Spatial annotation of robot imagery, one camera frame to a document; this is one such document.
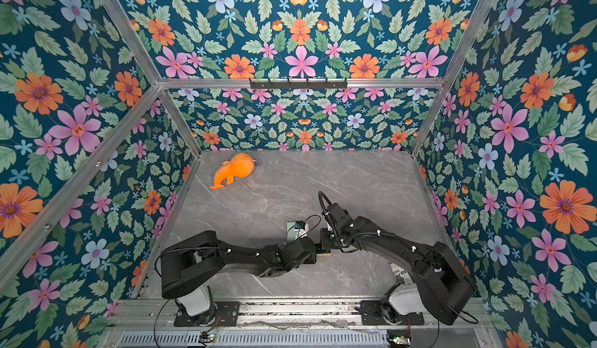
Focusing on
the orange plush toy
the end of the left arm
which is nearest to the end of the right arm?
the end of the left arm

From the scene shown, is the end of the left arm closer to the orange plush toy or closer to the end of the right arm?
the end of the right arm

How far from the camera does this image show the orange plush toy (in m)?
1.08
